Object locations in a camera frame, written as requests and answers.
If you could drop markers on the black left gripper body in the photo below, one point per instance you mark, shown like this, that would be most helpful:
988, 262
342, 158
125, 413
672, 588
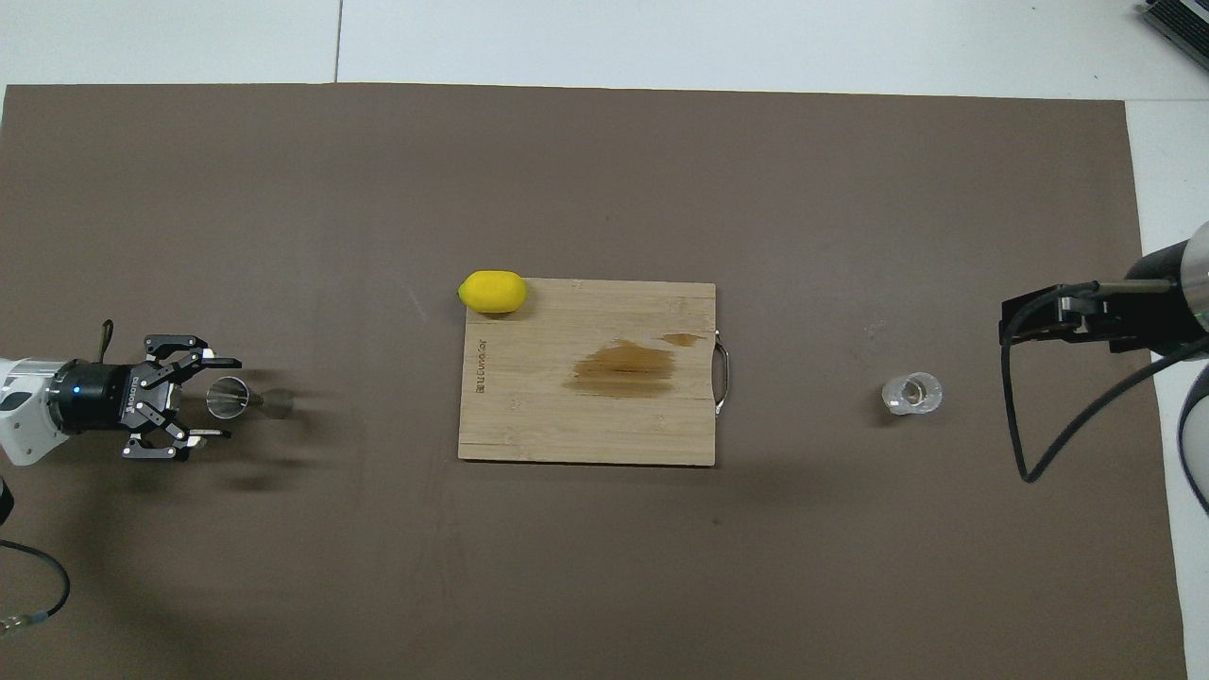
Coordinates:
94, 397

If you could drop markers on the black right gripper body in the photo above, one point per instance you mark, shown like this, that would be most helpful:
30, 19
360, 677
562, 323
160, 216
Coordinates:
1148, 307

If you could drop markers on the steel cocktail jigger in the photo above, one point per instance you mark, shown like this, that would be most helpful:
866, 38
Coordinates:
227, 398

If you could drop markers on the small clear glass cup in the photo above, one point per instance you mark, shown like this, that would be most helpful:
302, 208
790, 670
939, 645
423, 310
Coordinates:
911, 394

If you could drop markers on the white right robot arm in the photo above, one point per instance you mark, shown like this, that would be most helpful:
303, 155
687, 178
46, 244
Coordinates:
1200, 444

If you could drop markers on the yellow lemon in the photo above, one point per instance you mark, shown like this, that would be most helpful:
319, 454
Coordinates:
492, 292

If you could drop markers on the grey laptop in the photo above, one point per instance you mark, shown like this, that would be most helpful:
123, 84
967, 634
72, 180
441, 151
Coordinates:
1185, 24

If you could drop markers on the wooden cutting board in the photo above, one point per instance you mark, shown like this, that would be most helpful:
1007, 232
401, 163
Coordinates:
567, 425

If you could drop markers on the brown table mat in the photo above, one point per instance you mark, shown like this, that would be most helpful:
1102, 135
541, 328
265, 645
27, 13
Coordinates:
604, 567

